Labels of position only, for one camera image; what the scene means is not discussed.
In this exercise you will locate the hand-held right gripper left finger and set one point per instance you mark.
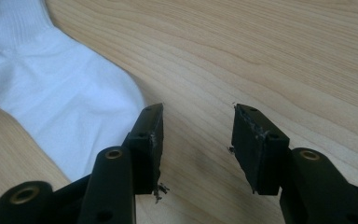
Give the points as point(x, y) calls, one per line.
point(147, 155)

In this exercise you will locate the white sock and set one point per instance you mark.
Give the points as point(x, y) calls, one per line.
point(52, 93)

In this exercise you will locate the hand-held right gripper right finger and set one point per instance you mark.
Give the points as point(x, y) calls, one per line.
point(258, 155)

